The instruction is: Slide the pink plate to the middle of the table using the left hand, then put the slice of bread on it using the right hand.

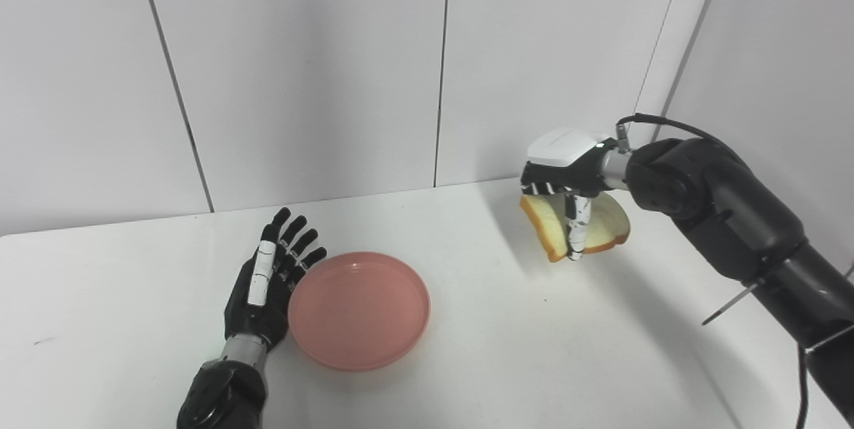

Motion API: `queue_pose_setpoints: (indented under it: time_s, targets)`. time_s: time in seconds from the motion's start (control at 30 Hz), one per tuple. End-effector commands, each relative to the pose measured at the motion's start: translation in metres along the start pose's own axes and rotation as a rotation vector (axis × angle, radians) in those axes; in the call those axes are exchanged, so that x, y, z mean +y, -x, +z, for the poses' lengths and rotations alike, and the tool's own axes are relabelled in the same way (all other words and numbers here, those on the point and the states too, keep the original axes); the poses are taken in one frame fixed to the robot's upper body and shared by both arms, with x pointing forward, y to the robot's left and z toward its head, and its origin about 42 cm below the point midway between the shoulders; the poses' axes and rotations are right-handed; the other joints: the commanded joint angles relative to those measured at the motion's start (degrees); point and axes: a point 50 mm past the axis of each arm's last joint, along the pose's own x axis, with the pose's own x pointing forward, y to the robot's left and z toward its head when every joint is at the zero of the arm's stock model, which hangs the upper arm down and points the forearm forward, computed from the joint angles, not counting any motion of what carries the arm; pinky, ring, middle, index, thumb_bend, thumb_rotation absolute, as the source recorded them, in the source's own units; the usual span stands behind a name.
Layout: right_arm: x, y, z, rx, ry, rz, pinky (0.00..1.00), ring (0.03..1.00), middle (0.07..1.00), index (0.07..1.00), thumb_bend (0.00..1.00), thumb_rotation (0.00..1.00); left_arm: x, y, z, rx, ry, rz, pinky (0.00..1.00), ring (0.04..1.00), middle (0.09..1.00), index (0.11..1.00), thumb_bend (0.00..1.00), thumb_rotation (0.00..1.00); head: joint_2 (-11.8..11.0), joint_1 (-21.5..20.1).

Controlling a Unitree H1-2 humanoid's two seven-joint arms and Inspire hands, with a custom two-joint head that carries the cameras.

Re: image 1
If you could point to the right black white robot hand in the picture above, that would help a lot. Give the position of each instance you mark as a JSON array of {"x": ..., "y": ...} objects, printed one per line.
[{"x": 567, "y": 169}]

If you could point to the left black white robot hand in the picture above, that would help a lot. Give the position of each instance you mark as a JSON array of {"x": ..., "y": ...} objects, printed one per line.
[{"x": 267, "y": 282}]

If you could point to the slice of white bread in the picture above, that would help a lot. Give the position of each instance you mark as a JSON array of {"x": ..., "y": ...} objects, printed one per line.
[{"x": 604, "y": 225}]

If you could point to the pink round plate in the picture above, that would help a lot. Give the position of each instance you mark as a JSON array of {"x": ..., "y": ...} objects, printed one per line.
[{"x": 359, "y": 311}]

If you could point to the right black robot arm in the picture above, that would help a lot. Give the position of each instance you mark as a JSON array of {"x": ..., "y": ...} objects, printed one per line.
[{"x": 740, "y": 229}]

